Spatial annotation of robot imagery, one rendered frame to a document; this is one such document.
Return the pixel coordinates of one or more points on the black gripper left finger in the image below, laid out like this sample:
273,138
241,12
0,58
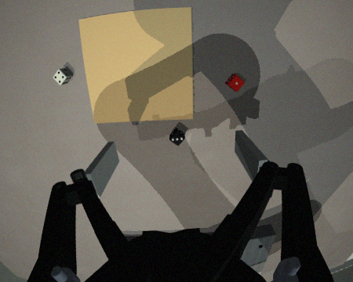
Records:
57,253

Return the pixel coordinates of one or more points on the black die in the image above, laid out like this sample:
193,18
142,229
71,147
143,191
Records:
177,136

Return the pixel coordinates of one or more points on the red die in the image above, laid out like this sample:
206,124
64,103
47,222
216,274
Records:
234,82

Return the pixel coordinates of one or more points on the white die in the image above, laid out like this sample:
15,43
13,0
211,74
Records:
62,76

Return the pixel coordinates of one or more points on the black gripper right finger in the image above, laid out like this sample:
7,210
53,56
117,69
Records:
301,259

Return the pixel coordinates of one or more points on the tan square mat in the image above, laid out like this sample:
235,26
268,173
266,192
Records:
139,65

